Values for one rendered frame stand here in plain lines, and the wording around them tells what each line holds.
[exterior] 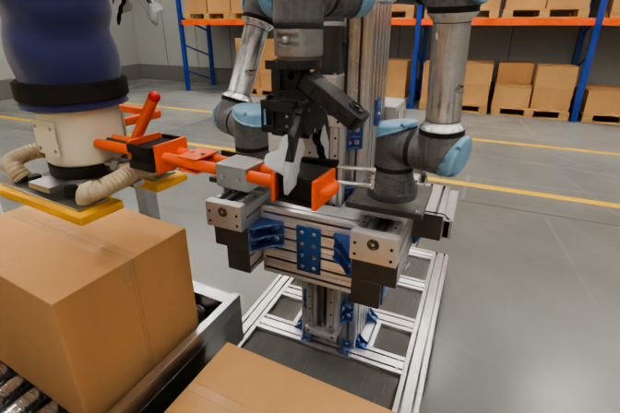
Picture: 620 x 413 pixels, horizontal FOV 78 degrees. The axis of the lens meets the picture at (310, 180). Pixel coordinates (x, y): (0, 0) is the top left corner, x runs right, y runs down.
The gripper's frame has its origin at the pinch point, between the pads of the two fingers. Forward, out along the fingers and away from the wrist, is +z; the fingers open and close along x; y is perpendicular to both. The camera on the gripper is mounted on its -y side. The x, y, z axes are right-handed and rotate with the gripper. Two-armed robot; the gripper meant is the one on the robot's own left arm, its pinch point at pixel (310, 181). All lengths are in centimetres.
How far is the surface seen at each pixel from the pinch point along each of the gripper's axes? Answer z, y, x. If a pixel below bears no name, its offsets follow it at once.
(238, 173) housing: -0.6, 11.8, 4.5
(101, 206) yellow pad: 11.0, 44.5, 9.8
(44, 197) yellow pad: 10, 58, 14
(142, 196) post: 45, 105, -46
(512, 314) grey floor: 127, -50, -152
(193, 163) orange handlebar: -0.6, 22.6, 4.2
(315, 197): 0.0, -3.9, 5.8
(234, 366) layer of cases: 73, 33, -13
